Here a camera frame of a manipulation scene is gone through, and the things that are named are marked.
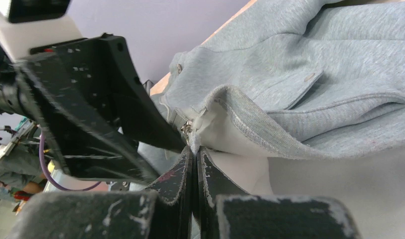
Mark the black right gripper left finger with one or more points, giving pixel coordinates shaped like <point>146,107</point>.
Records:
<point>160,211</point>

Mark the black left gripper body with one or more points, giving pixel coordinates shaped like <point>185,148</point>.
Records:
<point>15,89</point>

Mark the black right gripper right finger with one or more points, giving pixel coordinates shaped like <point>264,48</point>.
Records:
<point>226,211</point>

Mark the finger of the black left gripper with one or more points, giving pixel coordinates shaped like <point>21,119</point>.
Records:
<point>102,70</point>
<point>84,144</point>

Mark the grey zip-up jacket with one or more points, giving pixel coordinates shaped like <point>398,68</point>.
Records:
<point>302,97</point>

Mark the person in background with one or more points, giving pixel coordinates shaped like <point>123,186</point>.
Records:
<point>21,170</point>

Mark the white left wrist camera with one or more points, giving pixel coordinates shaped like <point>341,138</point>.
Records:
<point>29,24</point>

